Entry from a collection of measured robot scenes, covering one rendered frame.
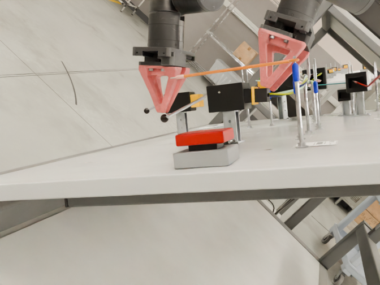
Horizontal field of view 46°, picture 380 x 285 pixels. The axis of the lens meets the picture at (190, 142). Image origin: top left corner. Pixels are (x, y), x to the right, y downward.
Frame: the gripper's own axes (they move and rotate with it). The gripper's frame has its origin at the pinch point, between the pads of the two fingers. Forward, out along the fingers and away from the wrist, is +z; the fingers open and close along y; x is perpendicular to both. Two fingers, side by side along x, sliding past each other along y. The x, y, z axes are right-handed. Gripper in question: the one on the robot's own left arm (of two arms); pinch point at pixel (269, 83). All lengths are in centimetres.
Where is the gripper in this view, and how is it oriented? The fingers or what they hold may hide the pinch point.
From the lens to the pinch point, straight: 68.9
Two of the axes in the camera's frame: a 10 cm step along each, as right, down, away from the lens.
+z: -3.4, 9.3, 1.3
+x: -8.9, -3.6, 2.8
